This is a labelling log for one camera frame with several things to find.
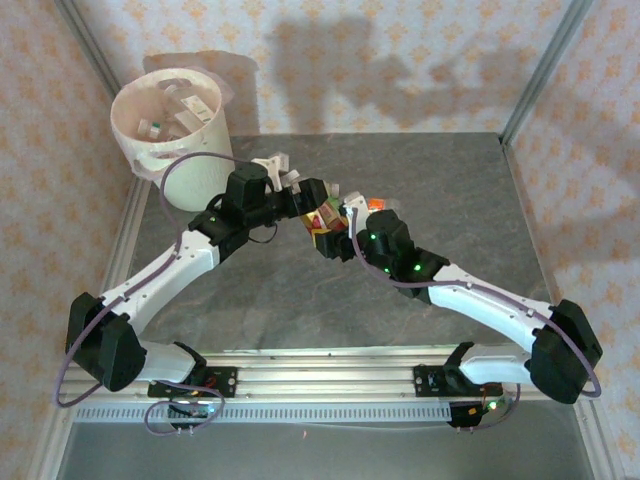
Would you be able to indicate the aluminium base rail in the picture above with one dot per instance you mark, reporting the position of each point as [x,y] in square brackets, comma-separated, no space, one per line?
[325,380]

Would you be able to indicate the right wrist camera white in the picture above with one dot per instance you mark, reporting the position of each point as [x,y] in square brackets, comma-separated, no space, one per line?
[353,201]

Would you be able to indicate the clear bottle orange label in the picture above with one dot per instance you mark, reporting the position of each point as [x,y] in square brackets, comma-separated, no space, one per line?
[378,204]

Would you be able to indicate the small circuit board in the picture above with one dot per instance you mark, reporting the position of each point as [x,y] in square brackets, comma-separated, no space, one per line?
[475,415]
[192,407]

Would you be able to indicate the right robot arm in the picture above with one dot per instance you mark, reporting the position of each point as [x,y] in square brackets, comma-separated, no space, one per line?
[490,300]

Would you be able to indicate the white plastic bin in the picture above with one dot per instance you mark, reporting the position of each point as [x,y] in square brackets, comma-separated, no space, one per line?
[200,185]

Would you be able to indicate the small clear bottle white cap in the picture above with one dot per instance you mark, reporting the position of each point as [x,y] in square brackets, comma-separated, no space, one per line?
[331,190]

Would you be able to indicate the green label bottle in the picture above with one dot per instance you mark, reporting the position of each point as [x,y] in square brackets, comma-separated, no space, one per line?
[332,204]

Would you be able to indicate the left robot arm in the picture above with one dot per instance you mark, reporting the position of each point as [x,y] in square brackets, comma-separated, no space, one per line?
[165,270]

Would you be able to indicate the aluminium frame post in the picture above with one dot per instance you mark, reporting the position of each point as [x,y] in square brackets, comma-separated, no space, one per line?
[545,75]
[82,35]

